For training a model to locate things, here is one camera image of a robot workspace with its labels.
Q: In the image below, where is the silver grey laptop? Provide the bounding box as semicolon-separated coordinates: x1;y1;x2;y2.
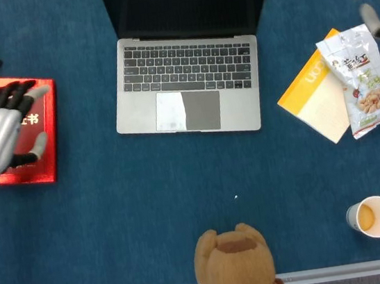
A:
99;0;290;149

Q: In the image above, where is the red honorary certificate folder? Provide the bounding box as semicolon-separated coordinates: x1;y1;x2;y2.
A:
0;67;69;191

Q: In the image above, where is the white peanut snack bag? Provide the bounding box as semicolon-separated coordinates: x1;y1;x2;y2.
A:
313;21;380;144

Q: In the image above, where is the yellow and cream notebook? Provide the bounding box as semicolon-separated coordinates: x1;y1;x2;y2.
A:
268;21;380;151

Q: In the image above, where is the white paper cup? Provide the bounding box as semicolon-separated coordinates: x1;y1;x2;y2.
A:
343;195;380;243

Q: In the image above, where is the brown plush toy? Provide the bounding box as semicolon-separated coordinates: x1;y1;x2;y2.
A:
189;217;286;284

